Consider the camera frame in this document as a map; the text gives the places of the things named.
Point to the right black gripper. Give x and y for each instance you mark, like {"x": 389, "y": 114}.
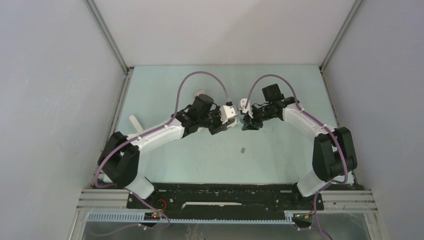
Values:
{"x": 254, "y": 107}

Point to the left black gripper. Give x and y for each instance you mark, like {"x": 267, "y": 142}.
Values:
{"x": 221, "y": 127}

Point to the beige brown mini stapler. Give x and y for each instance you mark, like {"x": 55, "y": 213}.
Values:
{"x": 200, "y": 92}

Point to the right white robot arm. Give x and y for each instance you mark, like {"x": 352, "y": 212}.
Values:
{"x": 333, "y": 153}

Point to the white stapler at left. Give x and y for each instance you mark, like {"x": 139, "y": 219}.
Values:
{"x": 136, "y": 124}

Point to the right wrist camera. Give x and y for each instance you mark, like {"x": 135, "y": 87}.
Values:
{"x": 245, "y": 108}

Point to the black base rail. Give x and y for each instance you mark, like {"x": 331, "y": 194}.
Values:
{"x": 230, "y": 202}

